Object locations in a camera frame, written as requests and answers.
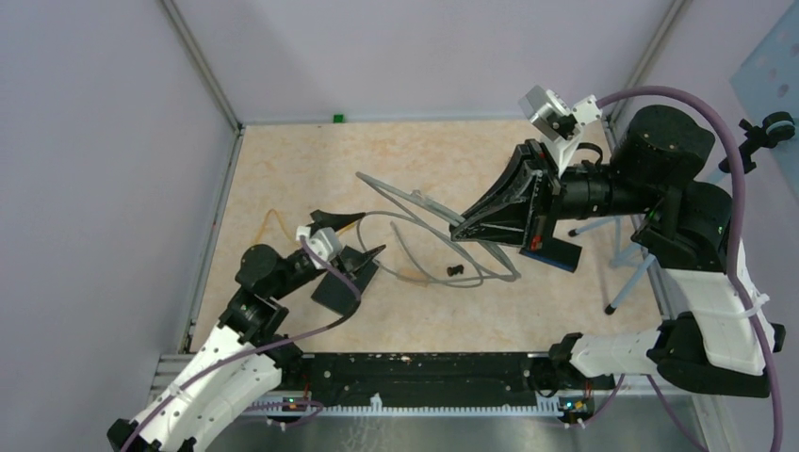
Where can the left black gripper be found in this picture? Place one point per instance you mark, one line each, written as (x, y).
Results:
(335, 220)

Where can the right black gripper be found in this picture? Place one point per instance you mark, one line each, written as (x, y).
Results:
(515, 211)

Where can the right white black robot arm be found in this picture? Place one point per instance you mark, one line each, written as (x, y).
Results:
(710, 348)

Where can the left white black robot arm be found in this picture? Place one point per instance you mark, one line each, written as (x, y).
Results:
(243, 355)

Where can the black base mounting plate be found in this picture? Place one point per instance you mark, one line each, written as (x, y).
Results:
(434, 380)

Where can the light blue tripod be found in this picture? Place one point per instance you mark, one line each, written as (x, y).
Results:
(775, 129)

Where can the light blue perforated panel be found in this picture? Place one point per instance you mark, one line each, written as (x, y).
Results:
(767, 80)

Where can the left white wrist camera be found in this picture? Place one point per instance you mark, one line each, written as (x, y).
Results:
(324, 244)

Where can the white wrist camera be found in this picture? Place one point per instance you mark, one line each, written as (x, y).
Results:
(561, 125)
(324, 244)

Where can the black network switch box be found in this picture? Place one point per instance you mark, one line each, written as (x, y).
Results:
(333, 294)

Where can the black blue switch box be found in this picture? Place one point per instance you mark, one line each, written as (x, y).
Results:
(558, 253)

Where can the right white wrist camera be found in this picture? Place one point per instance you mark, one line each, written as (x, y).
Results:
(561, 125)

